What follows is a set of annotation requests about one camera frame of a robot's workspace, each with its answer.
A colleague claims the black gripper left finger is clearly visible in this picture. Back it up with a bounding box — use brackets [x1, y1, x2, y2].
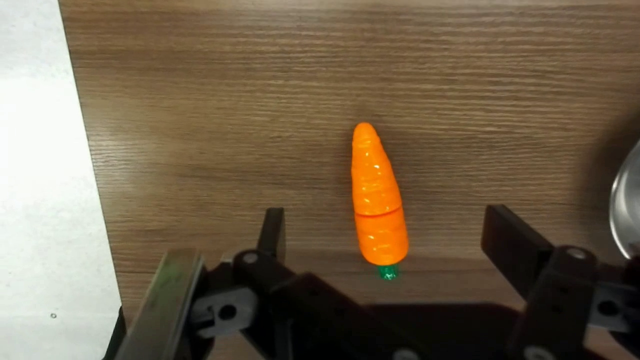
[189, 207, 402, 360]

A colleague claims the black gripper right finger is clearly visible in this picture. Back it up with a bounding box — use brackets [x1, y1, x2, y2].
[483, 204, 640, 360]

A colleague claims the orange carrot plushie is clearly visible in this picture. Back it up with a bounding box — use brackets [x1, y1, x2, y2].
[350, 121, 412, 282]

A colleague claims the silver metal frying pan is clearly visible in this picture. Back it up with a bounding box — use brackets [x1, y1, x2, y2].
[607, 138, 640, 262]

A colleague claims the grey metal bracket bar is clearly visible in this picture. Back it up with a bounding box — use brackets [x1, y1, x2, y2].
[113, 248, 206, 360]

